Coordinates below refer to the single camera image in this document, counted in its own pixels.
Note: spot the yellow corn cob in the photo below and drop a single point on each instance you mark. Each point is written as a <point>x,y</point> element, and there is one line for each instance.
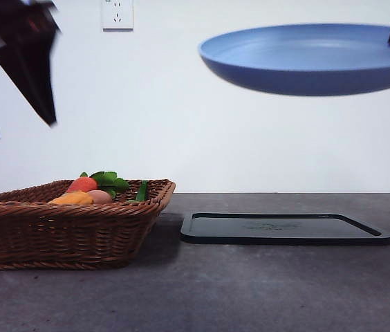
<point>74,198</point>

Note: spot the orange carrot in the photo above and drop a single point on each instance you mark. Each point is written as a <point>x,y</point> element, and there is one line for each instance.
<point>81,185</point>

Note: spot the brown egg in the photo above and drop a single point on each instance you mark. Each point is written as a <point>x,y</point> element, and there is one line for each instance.
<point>102,198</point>

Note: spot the blue round plate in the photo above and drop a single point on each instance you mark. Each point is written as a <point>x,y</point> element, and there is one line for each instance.
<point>302,72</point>

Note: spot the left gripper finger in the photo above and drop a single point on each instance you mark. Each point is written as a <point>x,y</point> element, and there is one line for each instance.
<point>36,76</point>

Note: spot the white wall socket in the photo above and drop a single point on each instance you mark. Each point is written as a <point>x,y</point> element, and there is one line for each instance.
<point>118,17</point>

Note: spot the green chili pepper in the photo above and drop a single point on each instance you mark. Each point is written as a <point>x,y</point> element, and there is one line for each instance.
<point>142,192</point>

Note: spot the black rectangular tray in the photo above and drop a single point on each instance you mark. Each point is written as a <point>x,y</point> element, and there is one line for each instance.
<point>285,230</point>

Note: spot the brown wicker basket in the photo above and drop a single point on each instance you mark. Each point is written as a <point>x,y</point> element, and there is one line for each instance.
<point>60,235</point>

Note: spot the green leafy vegetable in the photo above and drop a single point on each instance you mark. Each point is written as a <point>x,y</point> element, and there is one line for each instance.
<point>110,180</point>

